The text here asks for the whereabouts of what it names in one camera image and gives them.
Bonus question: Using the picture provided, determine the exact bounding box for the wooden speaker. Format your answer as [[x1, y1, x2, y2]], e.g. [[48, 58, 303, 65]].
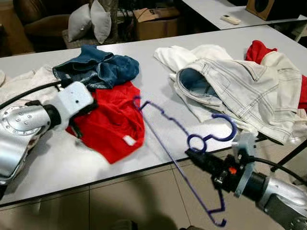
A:
[[246, 0, 307, 21]]

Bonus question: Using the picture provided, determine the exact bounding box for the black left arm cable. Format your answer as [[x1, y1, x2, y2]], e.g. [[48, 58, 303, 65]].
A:
[[0, 79, 73, 110]]

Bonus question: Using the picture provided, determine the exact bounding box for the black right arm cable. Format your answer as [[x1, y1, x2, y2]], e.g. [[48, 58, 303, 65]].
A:
[[247, 156, 307, 186]]

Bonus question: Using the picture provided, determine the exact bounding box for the crumpled white garment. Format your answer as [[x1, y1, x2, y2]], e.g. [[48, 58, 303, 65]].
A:
[[0, 66, 63, 104]]

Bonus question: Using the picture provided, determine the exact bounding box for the cream white top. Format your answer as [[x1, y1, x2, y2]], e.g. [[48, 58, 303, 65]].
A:
[[153, 44, 236, 77]]

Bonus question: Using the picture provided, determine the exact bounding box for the white remote control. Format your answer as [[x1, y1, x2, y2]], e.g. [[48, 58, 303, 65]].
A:
[[220, 14, 240, 25]]

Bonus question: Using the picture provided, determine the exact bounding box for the purple plastic hanger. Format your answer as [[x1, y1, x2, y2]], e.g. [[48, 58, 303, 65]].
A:
[[133, 96, 239, 227]]

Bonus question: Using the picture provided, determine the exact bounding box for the brown sofa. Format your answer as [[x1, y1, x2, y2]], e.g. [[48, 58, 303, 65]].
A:
[[12, 0, 77, 51]]

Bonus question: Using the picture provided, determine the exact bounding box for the white table black frame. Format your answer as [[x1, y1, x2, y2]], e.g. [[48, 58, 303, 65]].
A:
[[0, 24, 307, 207]]

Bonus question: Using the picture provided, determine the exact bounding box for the white denim jacket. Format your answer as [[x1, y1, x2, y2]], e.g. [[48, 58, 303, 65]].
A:
[[173, 50, 304, 144]]

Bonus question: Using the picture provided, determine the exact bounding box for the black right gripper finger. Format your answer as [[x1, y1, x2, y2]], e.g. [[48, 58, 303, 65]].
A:
[[186, 149, 220, 167], [192, 159, 214, 177]]

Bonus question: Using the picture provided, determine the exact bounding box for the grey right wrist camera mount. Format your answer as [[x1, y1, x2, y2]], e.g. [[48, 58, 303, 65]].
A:
[[232, 132, 257, 197]]

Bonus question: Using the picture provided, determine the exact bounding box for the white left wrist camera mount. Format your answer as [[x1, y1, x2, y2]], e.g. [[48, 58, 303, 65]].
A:
[[50, 81, 95, 127]]

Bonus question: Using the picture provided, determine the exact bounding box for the brown cardboard box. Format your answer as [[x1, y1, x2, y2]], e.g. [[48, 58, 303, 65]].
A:
[[133, 6, 182, 41]]

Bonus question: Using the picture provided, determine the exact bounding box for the grey pillow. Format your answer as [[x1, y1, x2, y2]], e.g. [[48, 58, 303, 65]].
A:
[[67, 4, 93, 43], [90, 0, 112, 45]]

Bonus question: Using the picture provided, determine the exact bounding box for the red shirt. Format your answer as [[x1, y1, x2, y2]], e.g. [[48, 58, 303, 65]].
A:
[[245, 40, 307, 112], [67, 81, 146, 164]]

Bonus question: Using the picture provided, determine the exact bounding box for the white side table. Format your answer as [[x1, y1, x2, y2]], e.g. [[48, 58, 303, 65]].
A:
[[182, 0, 307, 30]]

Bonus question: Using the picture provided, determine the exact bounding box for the blue denim garment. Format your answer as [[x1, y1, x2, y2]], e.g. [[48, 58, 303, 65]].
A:
[[53, 45, 141, 91]]

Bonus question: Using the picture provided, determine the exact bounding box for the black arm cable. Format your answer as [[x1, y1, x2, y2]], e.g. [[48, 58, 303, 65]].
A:
[[247, 156, 307, 186], [0, 79, 73, 110]]

